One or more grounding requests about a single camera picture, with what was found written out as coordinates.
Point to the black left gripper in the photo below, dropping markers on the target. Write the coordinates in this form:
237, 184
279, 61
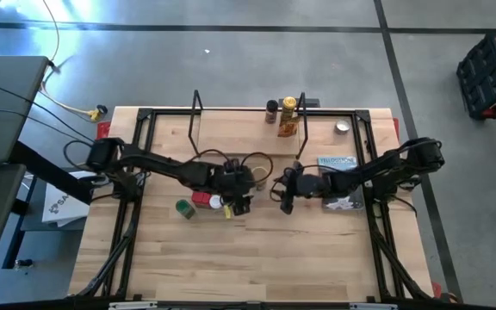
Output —
236, 185

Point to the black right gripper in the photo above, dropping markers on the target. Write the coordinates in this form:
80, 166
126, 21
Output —
312, 185

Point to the beige-lid spice jar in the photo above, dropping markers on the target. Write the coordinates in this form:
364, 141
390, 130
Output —
260, 174

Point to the white-lid spice jar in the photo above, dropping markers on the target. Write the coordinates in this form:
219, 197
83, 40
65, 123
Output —
205, 200

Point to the yellow-lid spice jar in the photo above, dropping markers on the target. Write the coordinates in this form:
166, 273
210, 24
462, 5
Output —
289, 105

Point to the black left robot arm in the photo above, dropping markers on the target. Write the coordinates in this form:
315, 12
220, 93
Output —
162, 165

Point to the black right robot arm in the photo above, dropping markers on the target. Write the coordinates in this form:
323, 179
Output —
381, 168

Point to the blue Yellowstone book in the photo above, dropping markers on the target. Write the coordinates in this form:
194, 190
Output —
338, 161

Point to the green-lid spice jar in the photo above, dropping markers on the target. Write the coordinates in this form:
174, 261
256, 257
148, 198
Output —
184, 208

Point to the orange taco seasoning packet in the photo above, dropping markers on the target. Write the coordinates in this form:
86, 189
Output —
288, 128

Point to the small patterned bowl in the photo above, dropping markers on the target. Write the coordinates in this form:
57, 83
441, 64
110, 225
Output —
342, 126

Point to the black-lid spice jar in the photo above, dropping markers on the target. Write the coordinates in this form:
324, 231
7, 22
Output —
271, 109

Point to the white printed paper box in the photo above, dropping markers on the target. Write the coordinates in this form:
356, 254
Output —
65, 206

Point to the black and red tool case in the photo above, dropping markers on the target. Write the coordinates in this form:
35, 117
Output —
485, 77

